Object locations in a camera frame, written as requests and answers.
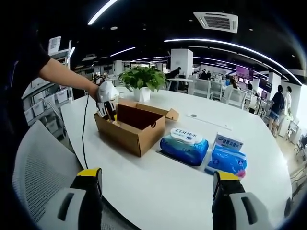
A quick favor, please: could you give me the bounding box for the brown cardboard shoe box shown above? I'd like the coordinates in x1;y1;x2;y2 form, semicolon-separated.
94;98;180;158

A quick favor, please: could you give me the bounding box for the white office desk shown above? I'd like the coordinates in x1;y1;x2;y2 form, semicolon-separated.
167;78;194;93

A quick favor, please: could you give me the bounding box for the white table power strip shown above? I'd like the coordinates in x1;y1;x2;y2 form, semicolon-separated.
186;112;233;131

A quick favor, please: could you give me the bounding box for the row of white desk chairs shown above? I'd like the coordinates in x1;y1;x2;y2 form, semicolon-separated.
193;76;307;159

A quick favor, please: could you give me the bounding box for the blue tissue pack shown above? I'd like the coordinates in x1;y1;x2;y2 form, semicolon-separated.
205;143;248;180

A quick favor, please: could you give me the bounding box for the person's left hand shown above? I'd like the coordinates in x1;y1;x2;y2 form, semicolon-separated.
86;82;99;103

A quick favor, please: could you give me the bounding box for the person's black shirt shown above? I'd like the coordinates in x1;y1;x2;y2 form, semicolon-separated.
4;28;52;125

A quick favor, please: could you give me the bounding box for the ceiling air conditioner unit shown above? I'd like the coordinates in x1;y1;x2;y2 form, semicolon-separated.
193;11;239;34

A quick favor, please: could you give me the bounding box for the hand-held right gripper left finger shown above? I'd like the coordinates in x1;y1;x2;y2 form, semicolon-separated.
38;167;104;230

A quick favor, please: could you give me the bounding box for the white appliance with grille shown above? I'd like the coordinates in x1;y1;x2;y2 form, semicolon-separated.
47;35;62;55

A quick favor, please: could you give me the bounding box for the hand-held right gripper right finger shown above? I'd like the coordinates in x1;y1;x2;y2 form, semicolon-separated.
212;170;271;230

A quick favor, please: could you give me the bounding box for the blue wet wipes soft pack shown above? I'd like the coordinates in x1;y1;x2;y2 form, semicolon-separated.
159;126;210;167

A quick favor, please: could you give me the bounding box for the row of white storage bins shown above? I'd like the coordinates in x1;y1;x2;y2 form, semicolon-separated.
24;87;70;123

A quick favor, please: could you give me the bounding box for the white mesh office chair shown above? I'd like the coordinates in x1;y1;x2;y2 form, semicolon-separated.
12;119;135;230

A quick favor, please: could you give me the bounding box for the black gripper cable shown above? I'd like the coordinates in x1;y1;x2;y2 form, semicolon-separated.
82;90;90;168

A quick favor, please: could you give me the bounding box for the purple wall screen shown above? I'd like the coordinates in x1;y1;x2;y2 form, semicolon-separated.
236;66;254;81

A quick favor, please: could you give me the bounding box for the dark wall monitor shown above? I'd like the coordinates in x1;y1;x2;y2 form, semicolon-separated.
259;78;273;92

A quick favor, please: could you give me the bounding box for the green plant in white pot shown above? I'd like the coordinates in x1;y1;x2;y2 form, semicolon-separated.
118;66;167;103

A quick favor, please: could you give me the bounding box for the small white blue-print box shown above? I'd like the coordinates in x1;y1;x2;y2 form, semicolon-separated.
214;131;244;152

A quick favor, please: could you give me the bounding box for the grey metal storage shelf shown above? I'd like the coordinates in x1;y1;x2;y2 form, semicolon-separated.
21;40;72;139

